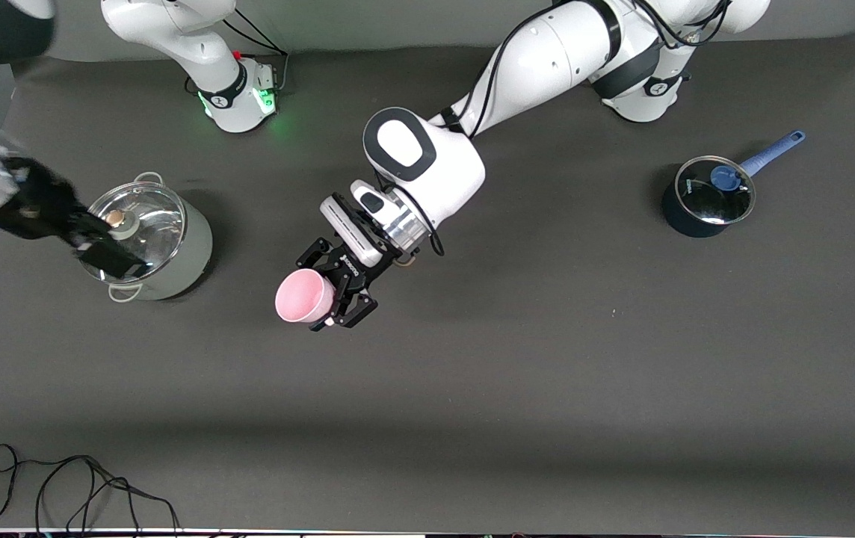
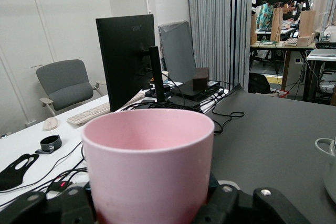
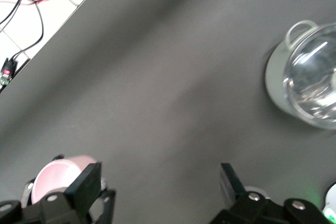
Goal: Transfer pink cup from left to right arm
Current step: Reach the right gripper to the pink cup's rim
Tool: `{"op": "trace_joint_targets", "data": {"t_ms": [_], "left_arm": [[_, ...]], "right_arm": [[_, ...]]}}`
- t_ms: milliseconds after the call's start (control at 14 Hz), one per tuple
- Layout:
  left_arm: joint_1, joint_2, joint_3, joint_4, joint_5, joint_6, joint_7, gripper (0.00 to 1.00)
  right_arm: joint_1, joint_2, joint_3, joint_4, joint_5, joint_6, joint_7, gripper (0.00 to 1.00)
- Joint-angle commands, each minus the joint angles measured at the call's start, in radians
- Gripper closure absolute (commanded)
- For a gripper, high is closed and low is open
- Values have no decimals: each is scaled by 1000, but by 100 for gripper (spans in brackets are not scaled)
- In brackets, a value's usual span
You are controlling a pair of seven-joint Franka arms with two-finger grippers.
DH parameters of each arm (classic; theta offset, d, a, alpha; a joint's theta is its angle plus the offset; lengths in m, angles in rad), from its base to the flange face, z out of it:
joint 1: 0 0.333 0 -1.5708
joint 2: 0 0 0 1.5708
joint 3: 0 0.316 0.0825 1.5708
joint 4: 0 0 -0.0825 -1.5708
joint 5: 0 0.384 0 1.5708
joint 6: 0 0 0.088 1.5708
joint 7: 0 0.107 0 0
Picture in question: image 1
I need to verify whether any pink plastic cup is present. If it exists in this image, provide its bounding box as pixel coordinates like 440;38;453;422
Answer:
275;269;336;324

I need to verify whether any clear glass pot lid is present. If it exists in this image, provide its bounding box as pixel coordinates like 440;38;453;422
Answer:
75;182;187;285

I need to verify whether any grey-green cooking pot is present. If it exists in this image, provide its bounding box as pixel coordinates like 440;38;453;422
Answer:
76;172;214;303

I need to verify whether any dark blue saucepan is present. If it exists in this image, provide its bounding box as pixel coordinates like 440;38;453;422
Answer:
661;130;806;238

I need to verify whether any glass saucepan lid blue knob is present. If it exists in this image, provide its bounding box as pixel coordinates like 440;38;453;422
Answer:
675;155;757;226

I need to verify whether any black right base cable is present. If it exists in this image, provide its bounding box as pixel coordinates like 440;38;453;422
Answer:
222;7;290;94

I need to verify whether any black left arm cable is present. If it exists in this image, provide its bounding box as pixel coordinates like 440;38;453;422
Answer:
371;0;731;259

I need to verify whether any thin black loose cable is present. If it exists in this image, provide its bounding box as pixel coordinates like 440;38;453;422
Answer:
0;444;182;535

